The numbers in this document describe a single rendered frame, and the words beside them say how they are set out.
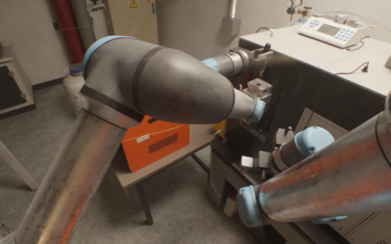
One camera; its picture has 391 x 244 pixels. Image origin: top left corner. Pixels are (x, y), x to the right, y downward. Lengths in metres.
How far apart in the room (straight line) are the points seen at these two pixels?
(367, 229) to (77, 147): 1.03
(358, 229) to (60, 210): 1.04
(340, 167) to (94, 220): 1.94
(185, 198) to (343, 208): 1.77
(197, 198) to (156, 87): 1.73
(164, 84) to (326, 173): 0.21
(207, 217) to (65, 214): 1.58
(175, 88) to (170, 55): 0.05
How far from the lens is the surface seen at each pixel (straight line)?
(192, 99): 0.28
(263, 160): 0.60
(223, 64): 0.65
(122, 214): 1.97
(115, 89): 0.32
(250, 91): 0.94
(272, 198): 0.34
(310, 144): 0.46
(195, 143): 1.39
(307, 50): 0.97
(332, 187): 0.23
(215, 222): 1.87
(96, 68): 0.36
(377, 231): 1.07
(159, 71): 0.28
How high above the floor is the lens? 1.72
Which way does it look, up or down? 40 degrees down
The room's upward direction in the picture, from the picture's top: 2 degrees clockwise
